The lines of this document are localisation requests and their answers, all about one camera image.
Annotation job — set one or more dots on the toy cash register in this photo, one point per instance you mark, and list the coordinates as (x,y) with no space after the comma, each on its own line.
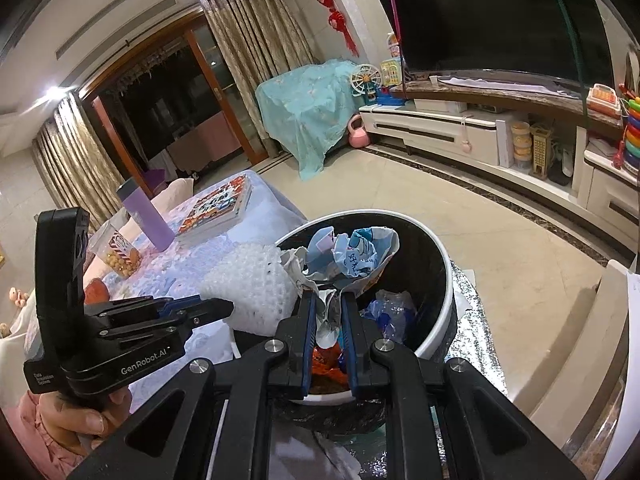
(602,100)

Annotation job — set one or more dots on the white television cabinet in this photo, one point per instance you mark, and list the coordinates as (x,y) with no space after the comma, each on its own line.
(450,130)

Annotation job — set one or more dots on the colourful toy house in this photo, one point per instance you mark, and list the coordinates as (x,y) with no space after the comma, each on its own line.
(391,72)

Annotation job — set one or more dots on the light blue printed wrapper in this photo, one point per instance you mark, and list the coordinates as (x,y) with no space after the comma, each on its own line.
(360,250)

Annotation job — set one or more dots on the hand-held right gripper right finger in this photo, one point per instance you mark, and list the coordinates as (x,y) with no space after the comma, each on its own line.
(351,360)

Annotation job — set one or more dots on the person's left forearm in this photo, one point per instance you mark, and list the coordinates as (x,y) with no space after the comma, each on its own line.
(35,440)

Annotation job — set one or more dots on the covered sofa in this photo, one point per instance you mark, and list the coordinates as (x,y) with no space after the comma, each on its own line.
(172,190)

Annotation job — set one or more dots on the gold patterned curtain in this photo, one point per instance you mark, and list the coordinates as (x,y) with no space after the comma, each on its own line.
(75,160)
(260,30)

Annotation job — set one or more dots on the yellow stacked containers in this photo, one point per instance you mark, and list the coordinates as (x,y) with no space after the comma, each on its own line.
(521,142)

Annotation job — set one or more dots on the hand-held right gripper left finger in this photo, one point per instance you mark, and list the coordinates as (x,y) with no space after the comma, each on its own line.
(306,355)

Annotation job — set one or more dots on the red apple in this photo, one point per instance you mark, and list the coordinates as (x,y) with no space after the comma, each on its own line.
(95,292)

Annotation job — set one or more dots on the orange snack packet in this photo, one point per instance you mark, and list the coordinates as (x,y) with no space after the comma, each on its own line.
(327,365)

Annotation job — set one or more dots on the purple water bottle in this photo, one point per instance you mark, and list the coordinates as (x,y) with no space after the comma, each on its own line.
(147,215)

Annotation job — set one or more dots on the pink hanging cloth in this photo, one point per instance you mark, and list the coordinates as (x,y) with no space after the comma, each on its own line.
(200,140)

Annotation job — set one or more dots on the wooden sliding glass door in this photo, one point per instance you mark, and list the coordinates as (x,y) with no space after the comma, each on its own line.
(125,66)

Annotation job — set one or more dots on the boxed doll toy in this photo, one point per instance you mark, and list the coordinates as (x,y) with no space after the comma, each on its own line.
(392,46)

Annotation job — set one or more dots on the rainbow stacking rings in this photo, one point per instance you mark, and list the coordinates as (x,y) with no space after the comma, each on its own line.
(631,130)

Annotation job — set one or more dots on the clear popcorn jar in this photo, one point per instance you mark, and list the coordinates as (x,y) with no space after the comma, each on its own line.
(117,255)

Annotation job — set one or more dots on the blue toy base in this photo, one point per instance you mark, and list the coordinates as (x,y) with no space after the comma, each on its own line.
(387,97)

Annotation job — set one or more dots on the yellow toy building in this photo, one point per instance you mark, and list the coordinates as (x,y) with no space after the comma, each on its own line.
(540,152)

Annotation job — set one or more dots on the toy ferris wheel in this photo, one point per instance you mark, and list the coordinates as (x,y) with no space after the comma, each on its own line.
(365,82)

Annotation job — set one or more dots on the pink kettlebell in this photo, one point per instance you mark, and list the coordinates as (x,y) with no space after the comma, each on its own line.
(357,132)

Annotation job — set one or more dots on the teal floral cover cloth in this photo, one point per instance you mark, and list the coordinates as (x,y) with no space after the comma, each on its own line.
(305,105)

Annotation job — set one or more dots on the white bin with black liner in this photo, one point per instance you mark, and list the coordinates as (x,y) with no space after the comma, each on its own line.
(425,270)

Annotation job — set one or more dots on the tan teddy bear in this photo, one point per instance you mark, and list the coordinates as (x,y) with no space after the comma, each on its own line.
(17,296)
(4,331)

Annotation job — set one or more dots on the white bubble wrap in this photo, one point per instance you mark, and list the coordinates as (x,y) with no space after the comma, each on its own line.
(250,285)

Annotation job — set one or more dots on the black flat television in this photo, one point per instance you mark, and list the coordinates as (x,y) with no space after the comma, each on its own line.
(490,15)

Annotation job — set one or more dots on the blue clear plastic bag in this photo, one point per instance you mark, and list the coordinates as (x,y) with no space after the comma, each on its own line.
(387,312)

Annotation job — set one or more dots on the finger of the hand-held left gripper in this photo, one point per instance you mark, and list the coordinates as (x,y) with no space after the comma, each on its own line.
(150,305)
(210,309)

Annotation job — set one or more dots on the silver foil mat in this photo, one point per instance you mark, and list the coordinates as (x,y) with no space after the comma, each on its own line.
(475,320)

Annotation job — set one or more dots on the person's left hand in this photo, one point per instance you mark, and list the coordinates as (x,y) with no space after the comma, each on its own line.
(75,417)

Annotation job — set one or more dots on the stack of colourful books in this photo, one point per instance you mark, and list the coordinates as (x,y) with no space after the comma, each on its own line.
(217,207)

